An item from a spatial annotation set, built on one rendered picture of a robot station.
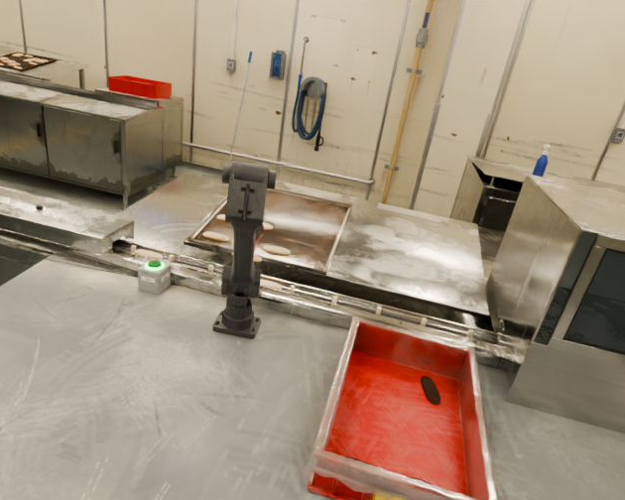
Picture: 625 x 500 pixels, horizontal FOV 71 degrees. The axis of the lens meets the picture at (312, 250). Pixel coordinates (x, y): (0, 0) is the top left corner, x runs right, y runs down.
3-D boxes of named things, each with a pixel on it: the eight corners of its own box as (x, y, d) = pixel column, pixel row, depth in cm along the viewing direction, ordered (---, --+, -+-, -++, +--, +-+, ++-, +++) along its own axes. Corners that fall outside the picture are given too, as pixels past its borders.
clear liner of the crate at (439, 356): (299, 493, 80) (307, 455, 76) (345, 342, 123) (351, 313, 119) (487, 557, 74) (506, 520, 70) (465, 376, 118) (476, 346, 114)
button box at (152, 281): (135, 299, 133) (135, 267, 129) (150, 287, 141) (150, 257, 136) (160, 306, 132) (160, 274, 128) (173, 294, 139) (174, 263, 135)
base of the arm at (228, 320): (211, 330, 120) (254, 339, 119) (212, 306, 116) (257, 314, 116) (220, 313, 127) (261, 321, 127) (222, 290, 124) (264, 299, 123)
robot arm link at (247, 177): (216, 208, 82) (269, 214, 83) (226, 154, 89) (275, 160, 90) (221, 300, 121) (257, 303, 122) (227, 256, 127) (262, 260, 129)
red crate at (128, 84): (107, 89, 433) (107, 76, 428) (127, 87, 465) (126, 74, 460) (156, 98, 429) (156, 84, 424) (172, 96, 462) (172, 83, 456)
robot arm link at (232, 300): (225, 311, 118) (246, 312, 118) (228, 277, 114) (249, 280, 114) (229, 293, 126) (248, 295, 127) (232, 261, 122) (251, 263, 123)
